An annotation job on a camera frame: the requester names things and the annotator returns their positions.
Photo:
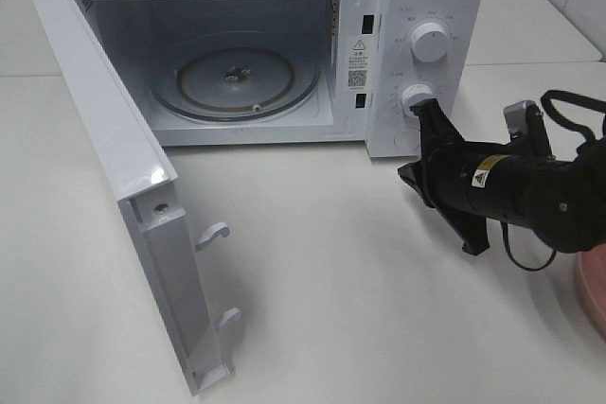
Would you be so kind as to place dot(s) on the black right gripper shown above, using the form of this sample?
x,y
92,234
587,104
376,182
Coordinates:
x,y
444,182

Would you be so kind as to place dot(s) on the round door release button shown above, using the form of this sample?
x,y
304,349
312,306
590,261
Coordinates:
x,y
407,142

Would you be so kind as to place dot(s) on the pink round plate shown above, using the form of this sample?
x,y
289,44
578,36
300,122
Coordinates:
x,y
589,279

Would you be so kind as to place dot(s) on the white microwave door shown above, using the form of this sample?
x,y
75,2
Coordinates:
x,y
143,183

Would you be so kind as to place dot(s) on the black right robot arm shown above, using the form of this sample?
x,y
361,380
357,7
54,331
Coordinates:
x,y
549,178

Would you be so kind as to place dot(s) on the lower white timer knob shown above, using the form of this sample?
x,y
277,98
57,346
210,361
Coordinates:
x,y
414,94

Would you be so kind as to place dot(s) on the upper white power knob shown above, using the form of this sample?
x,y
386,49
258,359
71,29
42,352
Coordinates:
x,y
430,41

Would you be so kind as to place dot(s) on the white microwave oven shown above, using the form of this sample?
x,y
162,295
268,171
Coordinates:
x,y
363,49

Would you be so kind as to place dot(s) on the glass microwave turntable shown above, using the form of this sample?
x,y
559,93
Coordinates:
x,y
235,76

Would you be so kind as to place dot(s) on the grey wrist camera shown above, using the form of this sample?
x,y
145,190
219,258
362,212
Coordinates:
x,y
526,129

